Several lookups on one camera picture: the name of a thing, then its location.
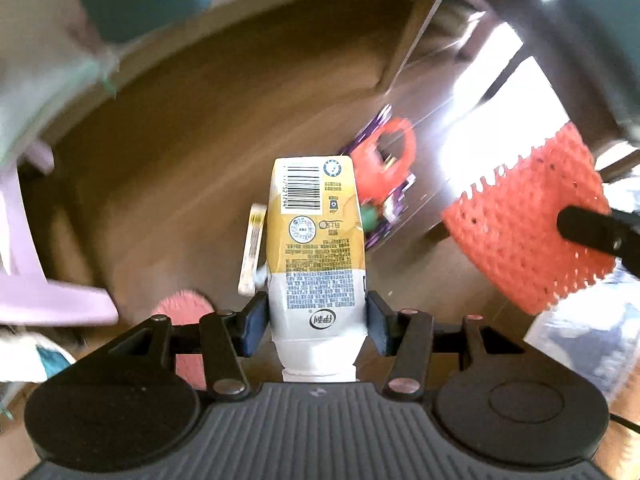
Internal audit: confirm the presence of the yellow white drink bottle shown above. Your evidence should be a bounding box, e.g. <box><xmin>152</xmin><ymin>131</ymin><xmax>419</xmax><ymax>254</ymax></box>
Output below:
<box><xmin>266</xmin><ymin>156</ymin><xmax>368</xmax><ymax>382</ymax></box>

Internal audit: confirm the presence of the red knitted slipper left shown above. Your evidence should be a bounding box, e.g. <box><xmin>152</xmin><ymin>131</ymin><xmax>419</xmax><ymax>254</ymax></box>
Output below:
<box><xmin>150</xmin><ymin>288</ymin><xmax>215</xmax><ymax>391</ymax></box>

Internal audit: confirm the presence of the red knitted slipper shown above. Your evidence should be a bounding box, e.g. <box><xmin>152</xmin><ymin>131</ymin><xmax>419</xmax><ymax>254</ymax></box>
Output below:
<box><xmin>442</xmin><ymin>122</ymin><xmax>615</xmax><ymax>315</ymax></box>
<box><xmin>150</xmin><ymin>288</ymin><xmax>215</xmax><ymax>391</ymax></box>

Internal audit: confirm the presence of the yellow white wrapper strip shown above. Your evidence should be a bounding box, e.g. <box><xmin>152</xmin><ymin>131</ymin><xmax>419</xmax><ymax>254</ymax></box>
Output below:
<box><xmin>238</xmin><ymin>204</ymin><xmax>268</xmax><ymax>297</ymax></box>

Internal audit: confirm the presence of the purple snack bag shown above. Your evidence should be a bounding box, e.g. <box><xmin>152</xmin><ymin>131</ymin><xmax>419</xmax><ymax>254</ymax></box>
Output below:
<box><xmin>338</xmin><ymin>104</ymin><xmax>416</xmax><ymax>250</ymax></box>

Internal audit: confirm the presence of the red knitted slipper right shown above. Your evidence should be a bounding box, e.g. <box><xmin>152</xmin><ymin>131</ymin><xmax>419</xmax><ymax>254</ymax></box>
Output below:
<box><xmin>442</xmin><ymin>122</ymin><xmax>615</xmax><ymax>315</ymax></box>

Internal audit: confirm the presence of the red plastic bag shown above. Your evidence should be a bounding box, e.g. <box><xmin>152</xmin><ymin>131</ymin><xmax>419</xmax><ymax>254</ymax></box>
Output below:
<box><xmin>349</xmin><ymin>117</ymin><xmax>416</xmax><ymax>204</ymax></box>

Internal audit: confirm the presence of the patterned blue white rug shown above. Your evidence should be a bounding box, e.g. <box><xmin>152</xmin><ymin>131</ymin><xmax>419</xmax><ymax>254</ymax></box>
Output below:
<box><xmin>524</xmin><ymin>260</ymin><xmax>639</xmax><ymax>401</ymax></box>

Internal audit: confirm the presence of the wooden chair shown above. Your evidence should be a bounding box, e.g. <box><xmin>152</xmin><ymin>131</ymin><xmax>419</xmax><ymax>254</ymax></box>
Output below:
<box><xmin>374</xmin><ymin>0</ymin><xmax>640</xmax><ymax>151</ymax></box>

